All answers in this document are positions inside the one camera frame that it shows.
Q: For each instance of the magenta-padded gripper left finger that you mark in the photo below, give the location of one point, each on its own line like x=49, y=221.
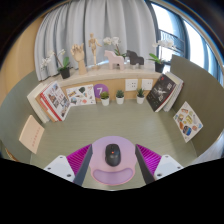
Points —
x=78, y=160

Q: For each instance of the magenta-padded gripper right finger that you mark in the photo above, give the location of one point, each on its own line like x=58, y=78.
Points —
x=150, y=159

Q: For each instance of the black computer mouse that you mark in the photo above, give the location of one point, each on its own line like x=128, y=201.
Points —
x=112, y=155

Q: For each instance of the purple round mouse pad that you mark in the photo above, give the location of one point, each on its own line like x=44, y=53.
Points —
x=113, y=175

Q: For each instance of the white card with colourful stickers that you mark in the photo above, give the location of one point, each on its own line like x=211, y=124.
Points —
x=187, y=122

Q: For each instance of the beige card with red print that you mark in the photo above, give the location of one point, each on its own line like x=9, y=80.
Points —
x=31, y=135

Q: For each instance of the small plant in white pot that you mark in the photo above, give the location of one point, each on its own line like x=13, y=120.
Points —
x=140, y=99
x=105, y=101
x=120, y=100

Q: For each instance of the red-edged picture magazine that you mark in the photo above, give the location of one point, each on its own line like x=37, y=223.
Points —
x=55, y=100

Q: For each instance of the white card with small pictures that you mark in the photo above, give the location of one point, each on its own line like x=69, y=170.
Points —
x=81, y=95

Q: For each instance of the black book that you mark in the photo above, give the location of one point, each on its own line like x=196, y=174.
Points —
x=160, y=93

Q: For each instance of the purple round number sign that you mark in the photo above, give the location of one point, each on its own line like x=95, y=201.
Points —
x=100, y=90

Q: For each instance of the white book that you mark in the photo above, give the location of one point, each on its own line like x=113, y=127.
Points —
x=34, y=101

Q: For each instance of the white books stack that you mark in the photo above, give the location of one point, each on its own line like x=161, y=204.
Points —
x=177, y=90

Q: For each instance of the olive desk partition panel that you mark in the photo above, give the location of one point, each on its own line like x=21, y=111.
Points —
x=203, y=90

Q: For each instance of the white orchid in black pot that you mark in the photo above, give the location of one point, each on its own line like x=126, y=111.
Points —
x=65, y=73
x=159, y=67
x=111, y=41

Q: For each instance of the dark wooden horse figure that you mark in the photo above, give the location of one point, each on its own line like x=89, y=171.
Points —
x=135, y=59

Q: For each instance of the wooden hand model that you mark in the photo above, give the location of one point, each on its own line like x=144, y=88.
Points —
x=79, y=55

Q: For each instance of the pink wooden horse figure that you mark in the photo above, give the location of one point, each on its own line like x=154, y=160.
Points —
x=114, y=60

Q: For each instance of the wooden artist mannequin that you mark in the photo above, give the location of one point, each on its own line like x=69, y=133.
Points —
x=94, y=46

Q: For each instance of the dark-framed window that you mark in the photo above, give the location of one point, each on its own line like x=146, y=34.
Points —
x=195, y=43

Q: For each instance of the grey pleated curtain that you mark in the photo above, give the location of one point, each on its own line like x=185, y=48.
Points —
x=100, y=20

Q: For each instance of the white wall socket plate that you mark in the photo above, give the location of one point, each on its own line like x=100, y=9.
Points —
x=131, y=85
x=147, y=84

